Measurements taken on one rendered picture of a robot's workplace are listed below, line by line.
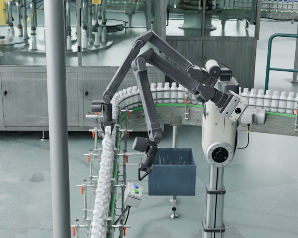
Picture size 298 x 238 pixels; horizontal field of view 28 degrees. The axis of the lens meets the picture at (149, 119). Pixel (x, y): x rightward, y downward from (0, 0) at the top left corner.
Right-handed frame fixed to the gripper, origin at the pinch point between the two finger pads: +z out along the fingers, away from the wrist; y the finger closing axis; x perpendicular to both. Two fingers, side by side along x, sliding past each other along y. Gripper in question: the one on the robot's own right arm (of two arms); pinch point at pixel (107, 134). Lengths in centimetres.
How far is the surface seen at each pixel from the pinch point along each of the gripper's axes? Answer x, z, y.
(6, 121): -299, 94, 129
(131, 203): 69, 13, -15
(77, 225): 98, 10, 10
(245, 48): -489, 44, -175
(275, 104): -108, 12, -129
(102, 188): 73, 3, -1
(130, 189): 64, 7, -15
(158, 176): -8.7, 32.2, -32.4
